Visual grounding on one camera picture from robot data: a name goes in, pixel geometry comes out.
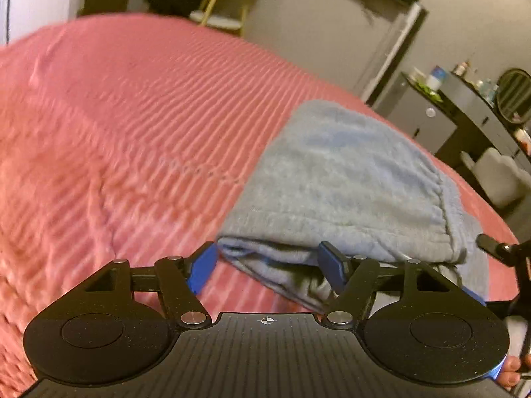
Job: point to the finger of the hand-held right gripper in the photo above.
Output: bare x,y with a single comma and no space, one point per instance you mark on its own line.
473,295
491,245

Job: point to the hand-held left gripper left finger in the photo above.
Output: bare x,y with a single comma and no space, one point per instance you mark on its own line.
203,267

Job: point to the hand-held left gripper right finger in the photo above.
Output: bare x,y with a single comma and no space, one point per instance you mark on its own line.
332,263

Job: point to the grey sweat pants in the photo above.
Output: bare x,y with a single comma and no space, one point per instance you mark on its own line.
340,174

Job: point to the person's right hand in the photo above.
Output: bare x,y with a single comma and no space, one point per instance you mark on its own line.
512,371

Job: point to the white padded chair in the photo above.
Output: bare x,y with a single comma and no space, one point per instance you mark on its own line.
498,178

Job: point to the grey vanity desk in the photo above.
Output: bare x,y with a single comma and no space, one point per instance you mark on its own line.
477,116

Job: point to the grey cabinet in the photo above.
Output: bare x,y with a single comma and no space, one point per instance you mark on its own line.
419,124

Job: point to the oval mirror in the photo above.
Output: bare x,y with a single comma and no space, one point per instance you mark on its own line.
514,95

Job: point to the pink ribbed blanket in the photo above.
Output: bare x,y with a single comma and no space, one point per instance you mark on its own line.
124,132

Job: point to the green mat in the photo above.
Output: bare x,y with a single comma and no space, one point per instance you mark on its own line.
427,91

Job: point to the blue and white container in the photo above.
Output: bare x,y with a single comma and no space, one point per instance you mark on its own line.
436,78

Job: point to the small white box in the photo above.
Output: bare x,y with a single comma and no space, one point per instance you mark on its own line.
417,74

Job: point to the yellow side table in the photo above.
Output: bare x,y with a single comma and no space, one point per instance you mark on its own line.
224,0

